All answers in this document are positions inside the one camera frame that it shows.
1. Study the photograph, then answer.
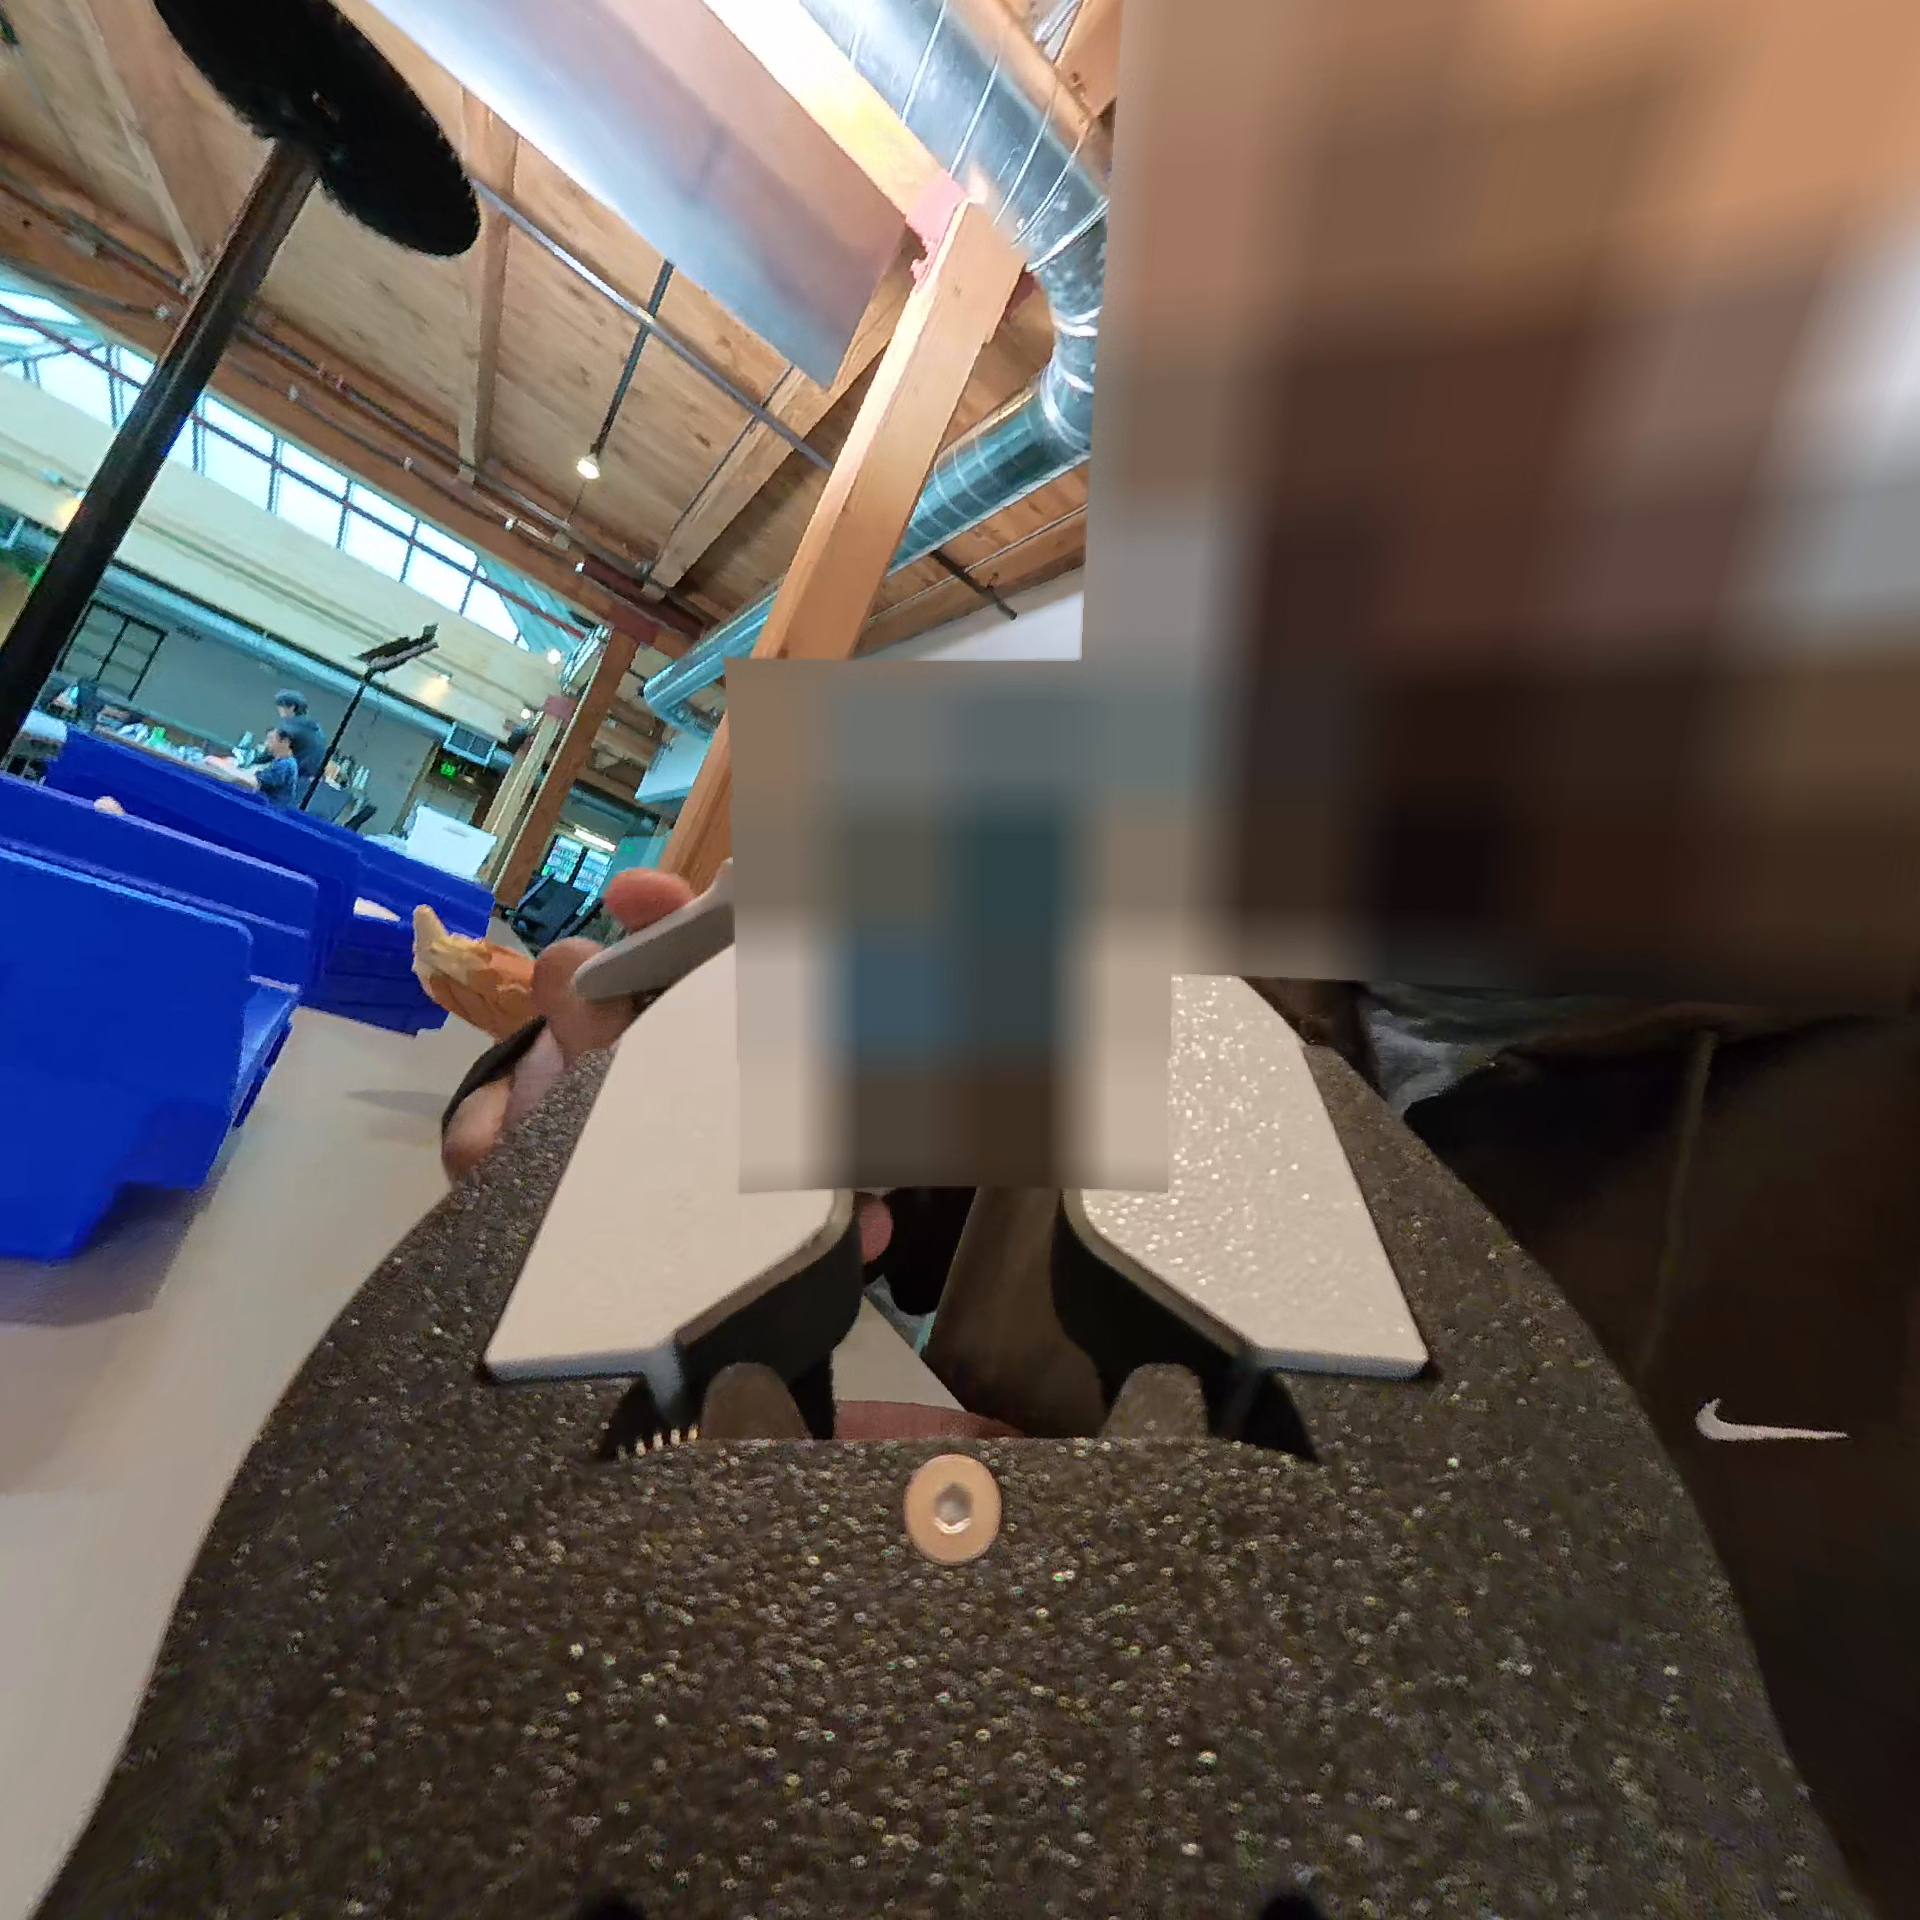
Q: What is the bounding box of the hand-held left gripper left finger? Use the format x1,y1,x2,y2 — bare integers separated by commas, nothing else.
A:
480,941,866,1382

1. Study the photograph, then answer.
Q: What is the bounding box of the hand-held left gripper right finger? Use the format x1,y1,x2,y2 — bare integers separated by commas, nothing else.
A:
1050,975,1433,1378

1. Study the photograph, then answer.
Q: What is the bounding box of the large blue plastic bin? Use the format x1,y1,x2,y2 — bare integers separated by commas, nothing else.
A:
0,772,324,1262

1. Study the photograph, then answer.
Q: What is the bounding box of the person's right hand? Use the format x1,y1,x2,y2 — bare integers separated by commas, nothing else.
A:
441,866,705,1186

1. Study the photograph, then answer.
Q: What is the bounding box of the brown jointed toy figure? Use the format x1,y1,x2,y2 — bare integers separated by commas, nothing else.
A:
411,903,539,1039

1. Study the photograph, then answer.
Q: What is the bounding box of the person's dark hoodie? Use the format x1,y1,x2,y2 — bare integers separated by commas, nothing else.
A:
1253,975,1920,1920

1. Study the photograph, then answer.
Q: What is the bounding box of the black pole stand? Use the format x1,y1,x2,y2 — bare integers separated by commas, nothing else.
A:
0,0,483,751

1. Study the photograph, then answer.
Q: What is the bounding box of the wooden support post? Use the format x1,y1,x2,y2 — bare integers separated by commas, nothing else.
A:
660,201,1028,886

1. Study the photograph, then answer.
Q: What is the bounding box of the silver spiral ventilation duct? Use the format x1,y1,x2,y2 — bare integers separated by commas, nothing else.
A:
645,0,1120,723

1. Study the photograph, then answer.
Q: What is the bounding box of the rectangular metal duct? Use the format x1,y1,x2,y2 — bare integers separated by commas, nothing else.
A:
374,0,917,383

